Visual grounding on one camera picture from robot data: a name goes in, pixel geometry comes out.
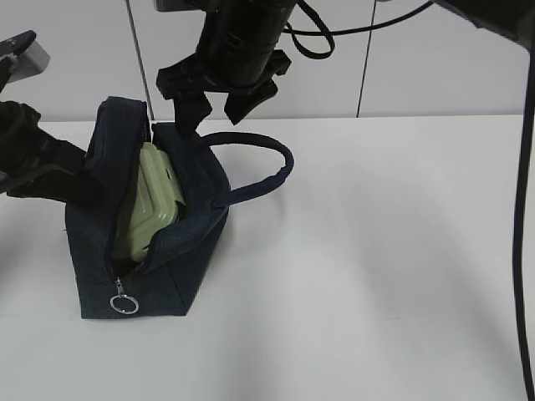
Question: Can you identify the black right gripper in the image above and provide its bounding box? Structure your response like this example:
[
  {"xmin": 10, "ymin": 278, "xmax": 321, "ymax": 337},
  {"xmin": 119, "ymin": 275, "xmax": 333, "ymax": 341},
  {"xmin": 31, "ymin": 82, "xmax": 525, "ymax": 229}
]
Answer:
[{"xmin": 156, "ymin": 49, "xmax": 291, "ymax": 145}]

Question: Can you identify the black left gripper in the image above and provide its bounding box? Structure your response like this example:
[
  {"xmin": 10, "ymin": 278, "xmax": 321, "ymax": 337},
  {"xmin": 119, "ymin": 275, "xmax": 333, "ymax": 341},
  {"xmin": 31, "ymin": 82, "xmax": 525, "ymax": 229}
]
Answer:
[{"xmin": 1, "ymin": 101, "xmax": 104, "ymax": 208}]

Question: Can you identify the green lidded glass container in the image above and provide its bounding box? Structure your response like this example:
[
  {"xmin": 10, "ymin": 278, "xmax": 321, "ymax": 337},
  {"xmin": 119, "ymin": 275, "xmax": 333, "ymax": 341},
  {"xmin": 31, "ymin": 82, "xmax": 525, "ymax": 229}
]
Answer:
[{"xmin": 113, "ymin": 142, "xmax": 186, "ymax": 262}]

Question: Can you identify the navy blue lunch bag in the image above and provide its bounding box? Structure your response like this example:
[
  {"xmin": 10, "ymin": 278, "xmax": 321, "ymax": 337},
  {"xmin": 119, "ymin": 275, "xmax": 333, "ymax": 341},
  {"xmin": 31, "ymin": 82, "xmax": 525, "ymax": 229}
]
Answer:
[{"xmin": 65, "ymin": 97, "xmax": 294, "ymax": 320}]

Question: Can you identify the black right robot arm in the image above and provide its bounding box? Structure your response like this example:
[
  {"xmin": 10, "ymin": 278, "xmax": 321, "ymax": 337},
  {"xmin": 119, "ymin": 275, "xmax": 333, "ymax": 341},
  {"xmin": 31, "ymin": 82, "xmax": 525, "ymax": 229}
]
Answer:
[{"xmin": 154, "ymin": 0, "xmax": 534, "ymax": 140}]

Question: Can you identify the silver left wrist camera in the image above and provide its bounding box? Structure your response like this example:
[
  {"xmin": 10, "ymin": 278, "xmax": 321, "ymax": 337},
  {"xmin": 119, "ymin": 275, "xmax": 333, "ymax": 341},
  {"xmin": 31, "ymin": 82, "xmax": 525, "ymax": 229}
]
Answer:
[{"xmin": 1, "ymin": 30, "xmax": 51, "ymax": 90}]

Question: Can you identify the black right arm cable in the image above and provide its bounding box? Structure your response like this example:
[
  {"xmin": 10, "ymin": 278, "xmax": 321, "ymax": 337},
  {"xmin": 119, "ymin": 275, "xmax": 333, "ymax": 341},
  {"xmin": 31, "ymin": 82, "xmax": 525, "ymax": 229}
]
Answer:
[{"xmin": 283, "ymin": 0, "xmax": 535, "ymax": 401}]

